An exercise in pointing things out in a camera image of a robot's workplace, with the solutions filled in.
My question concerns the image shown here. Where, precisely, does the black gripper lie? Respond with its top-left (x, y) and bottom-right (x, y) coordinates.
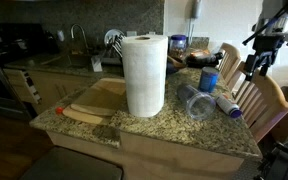
top-left (244, 33), bottom-right (286, 82)

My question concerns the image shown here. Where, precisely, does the wooden spoon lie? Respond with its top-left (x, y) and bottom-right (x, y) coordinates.
top-left (166, 55), bottom-right (187, 70)

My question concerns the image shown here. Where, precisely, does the wooden slat chair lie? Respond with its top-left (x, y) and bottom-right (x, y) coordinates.
top-left (231, 60), bottom-right (288, 145)
top-left (215, 42), bottom-right (243, 85)

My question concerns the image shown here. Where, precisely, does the white bottle purple cap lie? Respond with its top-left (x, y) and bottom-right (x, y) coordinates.
top-left (215, 93), bottom-right (244, 120)

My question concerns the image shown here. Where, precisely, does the blue tin can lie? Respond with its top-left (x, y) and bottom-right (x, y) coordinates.
top-left (197, 66), bottom-right (221, 94)

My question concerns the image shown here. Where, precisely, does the dark snack bag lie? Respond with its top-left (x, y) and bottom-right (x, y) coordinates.
top-left (185, 50), bottom-right (226, 70)

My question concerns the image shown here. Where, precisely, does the clear plastic cup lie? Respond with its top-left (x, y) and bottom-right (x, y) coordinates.
top-left (176, 83), bottom-right (218, 122)

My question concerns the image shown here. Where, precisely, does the clear jar blue lid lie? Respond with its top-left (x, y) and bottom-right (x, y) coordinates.
top-left (168, 34), bottom-right (188, 62)

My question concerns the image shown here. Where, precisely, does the dark blue bowl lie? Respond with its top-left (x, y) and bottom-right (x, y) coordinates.
top-left (165, 61), bottom-right (186, 76)

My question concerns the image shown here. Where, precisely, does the black red equipment base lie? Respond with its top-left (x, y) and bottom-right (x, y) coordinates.
top-left (254, 134), bottom-right (288, 180)

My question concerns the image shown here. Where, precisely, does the white paper towel roll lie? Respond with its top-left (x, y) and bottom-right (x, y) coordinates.
top-left (121, 34), bottom-right (169, 119)

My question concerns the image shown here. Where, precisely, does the dish drying rack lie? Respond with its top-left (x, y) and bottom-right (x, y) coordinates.
top-left (98, 33), bottom-right (126, 67)

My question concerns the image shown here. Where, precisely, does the round white plate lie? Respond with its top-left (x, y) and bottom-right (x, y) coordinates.
top-left (103, 28), bottom-right (125, 48)

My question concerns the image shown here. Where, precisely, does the large wooden cutting board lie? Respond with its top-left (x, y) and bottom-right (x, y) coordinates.
top-left (70, 77), bottom-right (127, 117)

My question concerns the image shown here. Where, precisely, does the small white sponge holder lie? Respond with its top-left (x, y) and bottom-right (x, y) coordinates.
top-left (90, 54), bottom-right (104, 74)

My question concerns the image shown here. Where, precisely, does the thin wooden cutting board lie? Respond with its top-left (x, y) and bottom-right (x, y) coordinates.
top-left (61, 105), bottom-right (112, 126)

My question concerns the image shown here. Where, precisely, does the chrome kitchen faucet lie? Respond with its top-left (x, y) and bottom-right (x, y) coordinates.
top-left (70, 23), bottom-right (90, 55)

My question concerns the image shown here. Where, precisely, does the steel kitchen sink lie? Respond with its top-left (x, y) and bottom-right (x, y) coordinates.
top-left (41, 53), bottom-right (94, 70)

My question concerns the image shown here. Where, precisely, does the beige base cabinet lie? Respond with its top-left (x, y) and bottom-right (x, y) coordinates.
top-left (26, 69), bottom-right (97, 116)

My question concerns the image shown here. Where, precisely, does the white soap bottle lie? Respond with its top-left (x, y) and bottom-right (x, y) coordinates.
top-left (56, 29), bottom-right (66, 43)

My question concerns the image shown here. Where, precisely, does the small orange cap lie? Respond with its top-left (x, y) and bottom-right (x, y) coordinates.
top-left (54, 106), bottom-right (66, 116)

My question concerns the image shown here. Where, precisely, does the open beige drawer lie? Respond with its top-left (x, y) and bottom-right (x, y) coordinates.
top-left (2, 67), bottom-right (43, 105)

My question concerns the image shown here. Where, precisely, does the black kitchen stove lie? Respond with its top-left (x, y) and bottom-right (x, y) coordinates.
top-left (0, 22), bottom-right (48, 122)

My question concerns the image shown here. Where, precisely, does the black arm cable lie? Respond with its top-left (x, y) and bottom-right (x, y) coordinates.
top-left (241, 0), bottom-right (288, 46)

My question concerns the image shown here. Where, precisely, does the white wall phone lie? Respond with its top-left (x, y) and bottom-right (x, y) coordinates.
top-left (187, 0), bottom-right (204, 45)

